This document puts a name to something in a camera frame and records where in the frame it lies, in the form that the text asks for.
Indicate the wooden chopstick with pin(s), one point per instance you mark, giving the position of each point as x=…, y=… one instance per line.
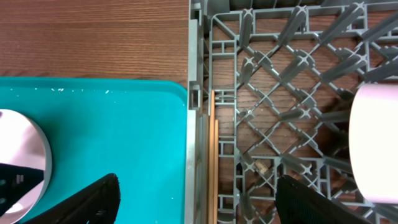
x=211, y=159
x=215, y=218

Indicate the teal plastic tray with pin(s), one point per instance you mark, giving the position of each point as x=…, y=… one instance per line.
x=135, y=129

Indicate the grey dishwasher rack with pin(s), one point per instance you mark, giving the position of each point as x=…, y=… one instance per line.
x=284, y=74

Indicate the pink bowl with food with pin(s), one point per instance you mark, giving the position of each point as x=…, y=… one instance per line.
x=373, y=142

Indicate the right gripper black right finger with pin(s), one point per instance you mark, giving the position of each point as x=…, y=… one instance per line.
x=297, y=203

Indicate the pink plate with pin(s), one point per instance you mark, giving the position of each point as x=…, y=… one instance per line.
x=26, y=165

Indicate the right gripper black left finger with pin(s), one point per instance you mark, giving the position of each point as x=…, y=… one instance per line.
x=97, y=203

